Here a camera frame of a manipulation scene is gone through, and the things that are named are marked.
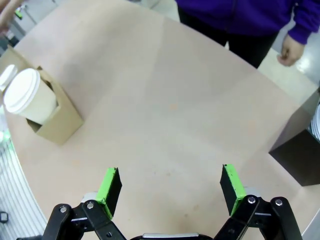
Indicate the white ribbed panel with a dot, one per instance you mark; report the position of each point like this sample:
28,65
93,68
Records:
15,190

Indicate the small black square item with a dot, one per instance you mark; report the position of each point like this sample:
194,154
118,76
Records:
3,217

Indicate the person's left hand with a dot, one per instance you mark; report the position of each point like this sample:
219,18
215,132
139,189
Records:
291,52

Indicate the paper cup with white lid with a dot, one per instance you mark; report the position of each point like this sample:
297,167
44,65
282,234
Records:
23,91
6,76

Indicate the brown cardboard cup carrier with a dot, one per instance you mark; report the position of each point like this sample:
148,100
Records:
65,122

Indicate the stack of white lids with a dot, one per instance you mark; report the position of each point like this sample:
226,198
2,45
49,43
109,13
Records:
316,123

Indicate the person's black trousers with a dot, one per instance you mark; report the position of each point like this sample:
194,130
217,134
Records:
247,47

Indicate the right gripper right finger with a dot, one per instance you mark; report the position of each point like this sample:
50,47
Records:
230,187

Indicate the person in purple top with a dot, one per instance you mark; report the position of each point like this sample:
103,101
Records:
240,15

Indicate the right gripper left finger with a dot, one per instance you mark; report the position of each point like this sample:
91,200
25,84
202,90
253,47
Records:
111,190

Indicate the bystander's bare forearm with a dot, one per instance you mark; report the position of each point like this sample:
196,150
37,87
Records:
6,13

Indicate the dark brown box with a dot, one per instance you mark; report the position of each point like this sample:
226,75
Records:
297,157

